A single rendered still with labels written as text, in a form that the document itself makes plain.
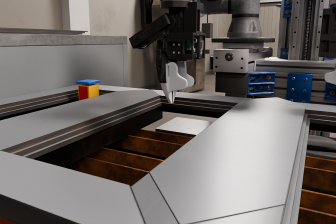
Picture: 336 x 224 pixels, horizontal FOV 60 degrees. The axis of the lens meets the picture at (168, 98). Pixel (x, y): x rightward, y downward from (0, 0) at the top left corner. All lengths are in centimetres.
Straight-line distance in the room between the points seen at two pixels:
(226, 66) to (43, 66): 70
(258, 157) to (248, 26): 87
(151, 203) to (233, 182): 11
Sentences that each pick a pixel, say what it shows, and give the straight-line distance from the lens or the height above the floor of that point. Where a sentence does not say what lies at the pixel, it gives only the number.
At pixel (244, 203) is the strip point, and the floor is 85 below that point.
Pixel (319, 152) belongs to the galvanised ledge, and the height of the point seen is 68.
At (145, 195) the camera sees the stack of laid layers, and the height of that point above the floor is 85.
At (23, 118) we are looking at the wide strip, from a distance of 78.
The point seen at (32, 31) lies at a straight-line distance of 131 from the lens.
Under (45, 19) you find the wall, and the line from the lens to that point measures 440.
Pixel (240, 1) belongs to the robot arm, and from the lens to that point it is 132.
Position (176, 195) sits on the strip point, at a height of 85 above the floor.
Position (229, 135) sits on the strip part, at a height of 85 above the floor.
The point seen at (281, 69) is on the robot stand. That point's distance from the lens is 126.
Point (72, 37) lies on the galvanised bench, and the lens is 130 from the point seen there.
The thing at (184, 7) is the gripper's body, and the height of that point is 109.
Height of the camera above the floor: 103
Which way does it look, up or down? 11 degrees down
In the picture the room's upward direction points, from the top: straight up
